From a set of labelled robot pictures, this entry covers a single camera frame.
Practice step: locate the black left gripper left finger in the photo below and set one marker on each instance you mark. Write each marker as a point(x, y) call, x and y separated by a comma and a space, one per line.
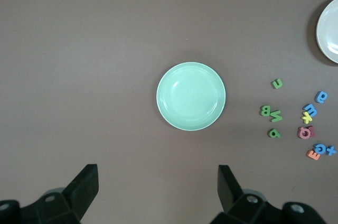
point(79, 197)

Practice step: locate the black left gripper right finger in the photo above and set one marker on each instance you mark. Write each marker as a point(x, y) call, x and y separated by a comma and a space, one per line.
point(232, 197)

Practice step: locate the green foam letter p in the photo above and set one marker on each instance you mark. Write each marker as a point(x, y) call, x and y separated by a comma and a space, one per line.
point(277, 134)

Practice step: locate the green foam letter N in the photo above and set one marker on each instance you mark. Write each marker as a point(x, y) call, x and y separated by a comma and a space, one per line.
point(274, 84)
point(276, 116)

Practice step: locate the green foam letter B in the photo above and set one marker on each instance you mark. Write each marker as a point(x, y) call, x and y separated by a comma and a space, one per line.
point(268, 110)

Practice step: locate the blue foam letter x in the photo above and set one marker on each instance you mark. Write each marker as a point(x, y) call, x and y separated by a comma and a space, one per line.
point(330, 150)

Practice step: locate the blue foam letter m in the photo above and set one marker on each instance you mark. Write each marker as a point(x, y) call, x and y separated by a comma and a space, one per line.
point(307, 107)

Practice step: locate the blue foam letter a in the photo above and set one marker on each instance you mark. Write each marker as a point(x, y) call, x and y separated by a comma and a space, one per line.
point(326, 96)

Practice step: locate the orange foam letter E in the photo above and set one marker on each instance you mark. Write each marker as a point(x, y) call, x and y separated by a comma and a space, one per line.
point(311, 154)

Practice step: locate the pink foam letter Q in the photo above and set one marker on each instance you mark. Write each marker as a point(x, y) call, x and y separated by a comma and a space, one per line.
point(300, 132)

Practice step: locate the blue foam letter e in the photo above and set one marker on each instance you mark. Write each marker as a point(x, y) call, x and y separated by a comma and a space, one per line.
point(315, 147)

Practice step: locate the dark red foam letter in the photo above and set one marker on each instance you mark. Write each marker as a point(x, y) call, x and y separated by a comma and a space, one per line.
point(312, 131)

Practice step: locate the yellow foam letter k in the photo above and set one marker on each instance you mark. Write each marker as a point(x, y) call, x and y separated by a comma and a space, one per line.
point(306, 117)

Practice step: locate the green plate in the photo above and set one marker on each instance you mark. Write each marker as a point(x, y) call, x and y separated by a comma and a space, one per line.
point(190, 96)

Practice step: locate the beige plate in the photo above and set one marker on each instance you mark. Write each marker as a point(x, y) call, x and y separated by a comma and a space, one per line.
point(330, 31)

